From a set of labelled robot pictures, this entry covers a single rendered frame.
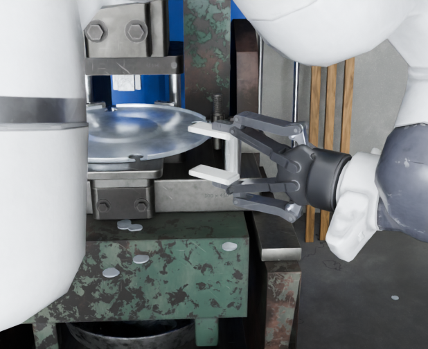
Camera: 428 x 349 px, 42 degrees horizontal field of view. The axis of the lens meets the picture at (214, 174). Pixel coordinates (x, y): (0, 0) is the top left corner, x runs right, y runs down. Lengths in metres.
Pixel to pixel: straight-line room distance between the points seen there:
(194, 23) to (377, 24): 0.76
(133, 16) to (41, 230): 0.64
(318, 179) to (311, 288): 1.26
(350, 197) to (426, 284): 1.41
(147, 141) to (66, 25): 0.58
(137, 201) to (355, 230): 0.37
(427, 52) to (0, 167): 0.43
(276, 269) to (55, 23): 0.61
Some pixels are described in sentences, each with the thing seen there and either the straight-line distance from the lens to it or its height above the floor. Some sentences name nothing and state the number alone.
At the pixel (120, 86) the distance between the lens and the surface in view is 0.98.
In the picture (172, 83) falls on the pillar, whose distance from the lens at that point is 1.05.
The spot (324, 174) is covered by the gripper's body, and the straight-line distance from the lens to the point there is 0.67.
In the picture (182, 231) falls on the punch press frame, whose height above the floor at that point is 0.64.
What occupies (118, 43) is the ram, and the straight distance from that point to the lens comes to 0.88.
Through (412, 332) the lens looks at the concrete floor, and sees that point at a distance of 1.80.
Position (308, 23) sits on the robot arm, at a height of 1.00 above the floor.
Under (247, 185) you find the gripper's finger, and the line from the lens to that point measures 0.76.
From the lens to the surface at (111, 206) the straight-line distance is 0.89.
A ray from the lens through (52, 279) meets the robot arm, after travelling 0.27.
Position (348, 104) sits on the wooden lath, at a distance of 2.08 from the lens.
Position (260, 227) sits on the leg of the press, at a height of 0.64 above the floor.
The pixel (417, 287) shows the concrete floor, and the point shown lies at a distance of 2.02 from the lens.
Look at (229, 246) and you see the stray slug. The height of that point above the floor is 0.65.
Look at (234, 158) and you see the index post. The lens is 0.89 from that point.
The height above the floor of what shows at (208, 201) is 0.66.
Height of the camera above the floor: 1.05
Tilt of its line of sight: 22 degrees down
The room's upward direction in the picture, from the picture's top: straight up
